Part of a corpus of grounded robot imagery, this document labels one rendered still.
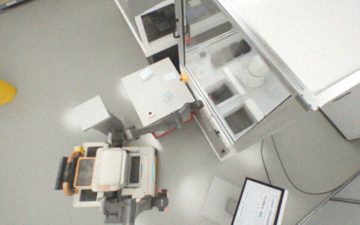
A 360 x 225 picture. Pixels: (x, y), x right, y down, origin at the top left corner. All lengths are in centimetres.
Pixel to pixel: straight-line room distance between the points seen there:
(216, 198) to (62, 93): 265
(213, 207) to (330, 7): 219
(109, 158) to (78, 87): 218
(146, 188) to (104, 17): 301
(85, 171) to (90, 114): 58
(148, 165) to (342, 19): 206
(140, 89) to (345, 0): 171
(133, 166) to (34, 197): 183
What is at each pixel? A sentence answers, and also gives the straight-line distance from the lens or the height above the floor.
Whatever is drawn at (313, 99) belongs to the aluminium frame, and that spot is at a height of 199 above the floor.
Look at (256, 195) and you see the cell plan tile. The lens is 157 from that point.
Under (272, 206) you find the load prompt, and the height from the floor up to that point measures 116.
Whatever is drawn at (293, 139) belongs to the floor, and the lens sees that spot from 296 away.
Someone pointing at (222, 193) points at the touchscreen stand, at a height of 4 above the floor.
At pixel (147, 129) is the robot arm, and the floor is 139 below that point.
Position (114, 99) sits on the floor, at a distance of 299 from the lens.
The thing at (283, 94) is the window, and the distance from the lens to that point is 81.
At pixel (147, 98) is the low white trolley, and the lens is 201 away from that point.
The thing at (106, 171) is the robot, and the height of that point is 138.
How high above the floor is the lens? 255
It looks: 67 degrees down
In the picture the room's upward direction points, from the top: 2 degrees counter-clockwise
